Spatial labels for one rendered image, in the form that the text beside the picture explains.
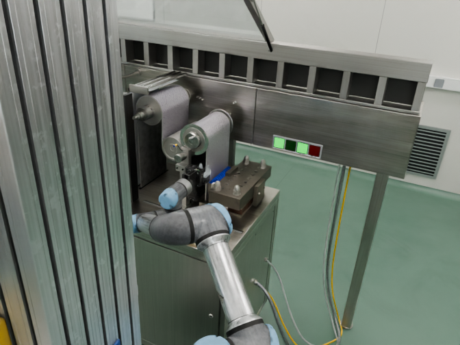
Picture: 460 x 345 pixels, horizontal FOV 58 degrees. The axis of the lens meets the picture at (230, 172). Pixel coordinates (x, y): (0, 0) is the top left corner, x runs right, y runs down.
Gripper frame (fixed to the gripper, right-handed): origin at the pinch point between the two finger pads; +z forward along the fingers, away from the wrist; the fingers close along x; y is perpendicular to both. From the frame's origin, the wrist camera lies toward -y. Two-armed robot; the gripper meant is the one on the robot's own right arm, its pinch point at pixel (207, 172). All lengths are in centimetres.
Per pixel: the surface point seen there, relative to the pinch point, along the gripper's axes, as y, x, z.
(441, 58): 22, -91, 263
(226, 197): -6.8, -13.4, -6.0
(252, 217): -18.9, -23.7, 2.3
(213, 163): 2.0, -0.3, 5.7
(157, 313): -70, 11, -29
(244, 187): -5.9, -17.1, 4.7
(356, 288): -76, -75, 47
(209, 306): -51, -18, -29
